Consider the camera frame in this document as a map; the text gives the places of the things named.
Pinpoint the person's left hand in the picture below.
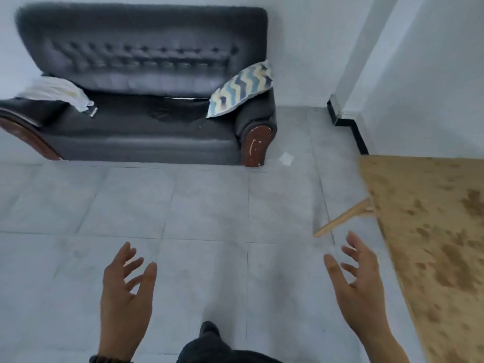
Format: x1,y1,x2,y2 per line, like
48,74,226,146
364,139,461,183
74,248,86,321
99,242,158,361

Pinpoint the black skirting board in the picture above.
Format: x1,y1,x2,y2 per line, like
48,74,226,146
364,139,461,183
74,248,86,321
327,95,370,156

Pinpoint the person's black shoe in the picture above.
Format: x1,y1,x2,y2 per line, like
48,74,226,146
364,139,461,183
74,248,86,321
199,321,221,339

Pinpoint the blue yellow zigzag pillow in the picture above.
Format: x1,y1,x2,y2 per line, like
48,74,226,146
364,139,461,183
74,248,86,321
206,60,273,119

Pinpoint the person's right hand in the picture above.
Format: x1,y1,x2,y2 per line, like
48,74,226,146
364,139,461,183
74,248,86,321
323,230,391,339

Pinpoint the white crumpled cloth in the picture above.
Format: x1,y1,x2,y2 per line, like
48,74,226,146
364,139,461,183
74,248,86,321
15,75,95,118

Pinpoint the dark grey leather sofa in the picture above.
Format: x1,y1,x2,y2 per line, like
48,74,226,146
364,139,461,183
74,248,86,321
0,3,278,168

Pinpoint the light wooden table leg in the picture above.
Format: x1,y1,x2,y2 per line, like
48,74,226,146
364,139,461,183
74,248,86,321
313,197,376,238

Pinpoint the dark beaded bracelet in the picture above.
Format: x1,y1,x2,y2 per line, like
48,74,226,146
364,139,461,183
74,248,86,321
89,354,132,363

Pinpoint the person's right forearm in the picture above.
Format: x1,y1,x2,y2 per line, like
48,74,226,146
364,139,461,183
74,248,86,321
358,329,411,363

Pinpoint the person's dark trouser leg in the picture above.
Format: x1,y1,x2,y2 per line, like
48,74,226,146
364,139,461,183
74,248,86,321
176,332,285,363

